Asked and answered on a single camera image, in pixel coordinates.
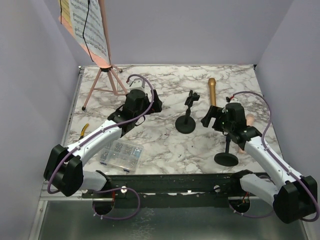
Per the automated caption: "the gold microphone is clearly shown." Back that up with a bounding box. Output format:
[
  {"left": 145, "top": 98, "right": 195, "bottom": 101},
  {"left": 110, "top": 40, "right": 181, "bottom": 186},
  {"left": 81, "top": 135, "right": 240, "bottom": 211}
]
[{"left": 208, "top": 77, "right": 217, "bottom": 106}]

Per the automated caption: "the pink music stand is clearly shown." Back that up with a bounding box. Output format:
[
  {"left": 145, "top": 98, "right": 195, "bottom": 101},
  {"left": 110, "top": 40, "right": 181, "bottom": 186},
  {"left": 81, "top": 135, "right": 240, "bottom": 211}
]
[{"left": 58, "top": 0, "right": 128, "bottom": 111}]

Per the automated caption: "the white sheet music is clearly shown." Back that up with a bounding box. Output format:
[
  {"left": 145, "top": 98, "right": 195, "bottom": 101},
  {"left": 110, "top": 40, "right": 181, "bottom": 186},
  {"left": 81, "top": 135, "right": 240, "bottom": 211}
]
[{"left": 69, "top": 0, "right": 110, "bottom": 68}]

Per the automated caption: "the yellow sheet music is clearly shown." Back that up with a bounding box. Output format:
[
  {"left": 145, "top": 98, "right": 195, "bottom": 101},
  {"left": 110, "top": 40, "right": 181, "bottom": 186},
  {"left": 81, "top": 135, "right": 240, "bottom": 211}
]
[{"left": 58, "top": 0, "right": 72, "bottom": 26}]

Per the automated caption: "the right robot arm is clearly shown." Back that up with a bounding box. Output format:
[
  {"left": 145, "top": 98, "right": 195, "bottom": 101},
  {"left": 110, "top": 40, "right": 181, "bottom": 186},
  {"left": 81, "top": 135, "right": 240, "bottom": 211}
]
[{"left": 201, "top": 102, "right": 320, "bottom": 224}]

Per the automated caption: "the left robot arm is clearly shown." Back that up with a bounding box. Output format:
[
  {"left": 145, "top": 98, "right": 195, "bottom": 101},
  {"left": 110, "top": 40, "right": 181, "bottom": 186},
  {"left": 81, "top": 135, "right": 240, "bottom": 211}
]
[{"left": 43, "top": 89, "right": 162, "bottom": 198}]

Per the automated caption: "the pink microphone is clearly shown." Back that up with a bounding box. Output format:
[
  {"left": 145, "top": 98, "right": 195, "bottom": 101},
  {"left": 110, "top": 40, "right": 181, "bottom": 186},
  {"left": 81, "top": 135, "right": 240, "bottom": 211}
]
[{"left": 238, "top": 113, "right": 255, "bottom": 154}]

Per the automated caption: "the black mic stand with clip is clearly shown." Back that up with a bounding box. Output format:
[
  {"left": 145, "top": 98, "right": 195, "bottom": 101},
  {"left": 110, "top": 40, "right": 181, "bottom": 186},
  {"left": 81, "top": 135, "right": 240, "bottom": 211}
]
[{"left": 214, "top": 134, "right": 239, "bottom": 167}]

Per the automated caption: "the clear screw organizer box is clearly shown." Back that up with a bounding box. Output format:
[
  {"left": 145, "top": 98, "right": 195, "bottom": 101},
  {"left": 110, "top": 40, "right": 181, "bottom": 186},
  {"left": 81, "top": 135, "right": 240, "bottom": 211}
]
[{"left": 98, "top": 139, "right": 144, "bottom": 173}]

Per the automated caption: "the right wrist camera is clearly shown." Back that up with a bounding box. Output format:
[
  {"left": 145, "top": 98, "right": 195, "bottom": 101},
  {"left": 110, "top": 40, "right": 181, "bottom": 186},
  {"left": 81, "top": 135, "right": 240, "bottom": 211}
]
[{"left": 225, "top": 95, "right": 235, "bottom": 104}]

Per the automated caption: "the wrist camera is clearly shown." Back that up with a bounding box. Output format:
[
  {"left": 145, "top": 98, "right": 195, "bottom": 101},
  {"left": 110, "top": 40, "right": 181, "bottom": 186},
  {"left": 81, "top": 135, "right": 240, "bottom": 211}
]
[
  {"left": 127, "top": 77, "right": 146, "bottom": 93},
  {"left": 225, "top": 95, "right": 235, "bottom": 104}
]

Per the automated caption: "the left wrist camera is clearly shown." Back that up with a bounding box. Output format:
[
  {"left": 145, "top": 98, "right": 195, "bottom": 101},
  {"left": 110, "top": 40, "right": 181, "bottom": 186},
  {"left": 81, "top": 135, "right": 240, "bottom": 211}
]
[{"left": 127, "top": 77, "right": 146, "bottom": 93}]

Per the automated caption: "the black mounting rail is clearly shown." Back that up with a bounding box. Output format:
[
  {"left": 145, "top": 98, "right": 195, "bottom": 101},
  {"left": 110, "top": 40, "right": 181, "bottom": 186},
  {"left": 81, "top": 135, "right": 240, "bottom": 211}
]
[{"left": 82, "top": 173, "right": 256, "bottom": 212}]

